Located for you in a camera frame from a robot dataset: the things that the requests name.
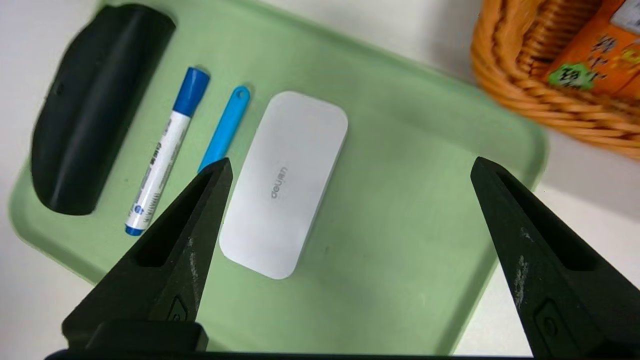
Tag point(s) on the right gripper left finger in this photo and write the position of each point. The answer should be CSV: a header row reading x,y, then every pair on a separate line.
x,y
170,270

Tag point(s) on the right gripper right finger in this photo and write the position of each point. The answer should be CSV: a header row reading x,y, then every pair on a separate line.
x,y
560,270

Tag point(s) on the white rectangular case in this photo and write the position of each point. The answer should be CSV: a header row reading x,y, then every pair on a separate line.
x,y
285,185

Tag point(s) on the black glasses case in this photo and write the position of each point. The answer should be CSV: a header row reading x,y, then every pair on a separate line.
x,y
95,110

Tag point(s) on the orange snack bag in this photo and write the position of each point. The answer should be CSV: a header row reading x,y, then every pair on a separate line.
x,y
595,50

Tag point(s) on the orange wicker basket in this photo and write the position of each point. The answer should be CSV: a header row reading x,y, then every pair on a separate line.
x,y
515,75

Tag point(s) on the blue white marker pen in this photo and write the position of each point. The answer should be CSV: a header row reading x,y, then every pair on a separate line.
x,y
165,155

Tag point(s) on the light green plastic tray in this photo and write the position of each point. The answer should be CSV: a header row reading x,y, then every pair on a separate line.
x,y
400,200

